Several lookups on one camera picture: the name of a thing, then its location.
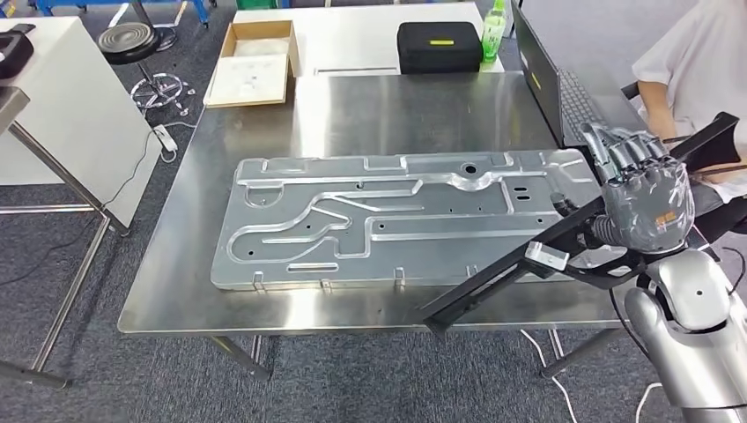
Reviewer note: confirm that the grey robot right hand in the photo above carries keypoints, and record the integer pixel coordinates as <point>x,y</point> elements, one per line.
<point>648,204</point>

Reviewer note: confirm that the long black plastic part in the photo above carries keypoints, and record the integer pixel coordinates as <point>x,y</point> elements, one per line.
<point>490,286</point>

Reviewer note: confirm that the person's forearm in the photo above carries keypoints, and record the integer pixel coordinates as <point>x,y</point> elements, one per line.
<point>656,111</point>

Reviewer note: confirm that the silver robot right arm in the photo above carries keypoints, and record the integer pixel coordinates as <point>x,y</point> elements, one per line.
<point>694,303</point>

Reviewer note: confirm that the stainless steel workbench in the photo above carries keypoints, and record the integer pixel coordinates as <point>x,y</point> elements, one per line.
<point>408,111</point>

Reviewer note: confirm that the person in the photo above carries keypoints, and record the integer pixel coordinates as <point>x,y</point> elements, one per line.
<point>706,70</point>

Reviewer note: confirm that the black laptop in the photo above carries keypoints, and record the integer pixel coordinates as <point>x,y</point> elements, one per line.
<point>534,70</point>

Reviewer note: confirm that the stamped metal panel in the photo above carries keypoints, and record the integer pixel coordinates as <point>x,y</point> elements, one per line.
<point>443,257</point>

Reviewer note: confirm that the green drink bottle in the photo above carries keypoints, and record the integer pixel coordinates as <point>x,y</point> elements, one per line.
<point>493,35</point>

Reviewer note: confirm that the black zip case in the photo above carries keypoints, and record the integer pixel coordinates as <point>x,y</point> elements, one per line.
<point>437,58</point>

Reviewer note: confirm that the open cardboard box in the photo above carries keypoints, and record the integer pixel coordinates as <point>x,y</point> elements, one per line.
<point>262,30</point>

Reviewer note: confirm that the white power strip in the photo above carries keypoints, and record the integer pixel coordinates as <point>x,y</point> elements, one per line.
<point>165,139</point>

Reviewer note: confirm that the round base stand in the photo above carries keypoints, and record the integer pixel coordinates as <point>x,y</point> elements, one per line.
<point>165,40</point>

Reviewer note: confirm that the black stool chrome base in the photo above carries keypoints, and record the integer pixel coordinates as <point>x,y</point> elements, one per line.
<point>125,41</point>

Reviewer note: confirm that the white cabinet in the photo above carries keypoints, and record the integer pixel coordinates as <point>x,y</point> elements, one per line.
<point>76,117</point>

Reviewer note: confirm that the black foam case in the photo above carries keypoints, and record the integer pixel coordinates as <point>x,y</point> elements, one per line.
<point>14,55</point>

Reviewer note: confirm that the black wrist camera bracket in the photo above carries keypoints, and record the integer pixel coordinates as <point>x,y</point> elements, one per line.
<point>607,277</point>

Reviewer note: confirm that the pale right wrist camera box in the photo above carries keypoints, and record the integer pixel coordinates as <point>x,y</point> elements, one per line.
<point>545,257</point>

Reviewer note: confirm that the blue metal frame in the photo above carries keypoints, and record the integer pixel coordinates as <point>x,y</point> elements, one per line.
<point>202,13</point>

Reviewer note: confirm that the steel frame table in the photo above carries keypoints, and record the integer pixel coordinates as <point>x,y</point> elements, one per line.
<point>9,108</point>

